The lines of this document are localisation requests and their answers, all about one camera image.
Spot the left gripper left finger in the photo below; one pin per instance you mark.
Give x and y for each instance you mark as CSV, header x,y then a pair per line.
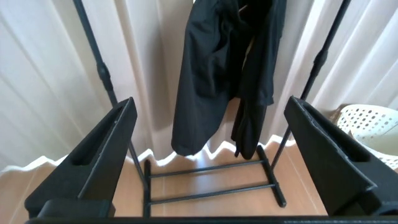
x,y
90,174

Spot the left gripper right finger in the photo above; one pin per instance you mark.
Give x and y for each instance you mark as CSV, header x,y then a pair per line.
x,y
329,168

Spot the black garment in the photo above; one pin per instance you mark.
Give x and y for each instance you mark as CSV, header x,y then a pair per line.
x,y
261,77

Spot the black shorts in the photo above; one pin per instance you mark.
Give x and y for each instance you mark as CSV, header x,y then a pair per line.
x,y
202,77

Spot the white laundry basket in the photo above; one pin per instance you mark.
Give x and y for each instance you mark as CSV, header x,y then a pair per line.
x,y
367,124

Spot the black clothes rack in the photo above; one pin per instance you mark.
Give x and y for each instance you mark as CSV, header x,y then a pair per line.
x,y
104,74

